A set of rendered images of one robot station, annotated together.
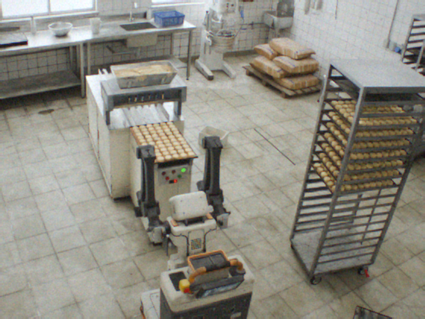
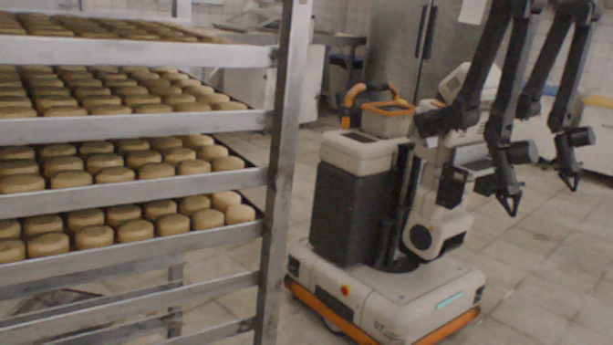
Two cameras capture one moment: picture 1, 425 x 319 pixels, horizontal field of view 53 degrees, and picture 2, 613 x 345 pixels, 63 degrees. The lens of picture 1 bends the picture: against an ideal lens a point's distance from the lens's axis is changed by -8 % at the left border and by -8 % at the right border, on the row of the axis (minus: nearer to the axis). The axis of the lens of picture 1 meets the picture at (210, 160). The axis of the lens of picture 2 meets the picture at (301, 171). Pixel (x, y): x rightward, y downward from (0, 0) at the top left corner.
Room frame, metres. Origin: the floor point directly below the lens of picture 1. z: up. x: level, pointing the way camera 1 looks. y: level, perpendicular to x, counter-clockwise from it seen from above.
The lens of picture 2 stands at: (3.75, -0.96, 1.32)
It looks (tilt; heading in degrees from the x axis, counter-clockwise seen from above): 20 degrees down; 163
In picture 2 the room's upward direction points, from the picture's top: 6 degrees clockwise
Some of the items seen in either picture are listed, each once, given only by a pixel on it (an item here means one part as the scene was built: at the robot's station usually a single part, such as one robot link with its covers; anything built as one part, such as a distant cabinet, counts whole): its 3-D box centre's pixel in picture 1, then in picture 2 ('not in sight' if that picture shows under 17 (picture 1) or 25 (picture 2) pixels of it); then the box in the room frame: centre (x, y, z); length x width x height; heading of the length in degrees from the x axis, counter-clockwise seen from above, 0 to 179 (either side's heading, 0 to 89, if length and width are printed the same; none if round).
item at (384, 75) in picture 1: (354, 177); not in sight; (2.94, -1.14, 0.93); 0.64 x 0.51 x 1.78; 108
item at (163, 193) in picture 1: (158, 182); not in sight; (3.29, 0.44, 0.45); 0.70 x 0.34 x 0.90; 26
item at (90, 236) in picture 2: not in sight; (94, 237); (3.07, -1.05, 0.96); 0.05 x 0.05 x 0.02
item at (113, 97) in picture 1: (143, 99); not in sight; (3.75, 0.66, 1.01); 0.72 x 0.33 x 0.34; 116
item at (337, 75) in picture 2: not in sight; (347, 81); (-2.26, 1.33, 0.33); 0.54 x 0.53 x 0.66; 33
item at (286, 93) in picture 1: (283, 79); not in sight; (6.97, -1.05, 0.06); 1.20 x 0.80 x 0.11; 36
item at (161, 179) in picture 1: (172, 175); not in sight; (2.97, 0.28, 0.77); 0.24 x 0.04 x 0.14; 116
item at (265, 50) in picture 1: (278, 50); not in sight; (7.20, -0.92, 0.47); 0.72 x 0.42 x 0.17; 124
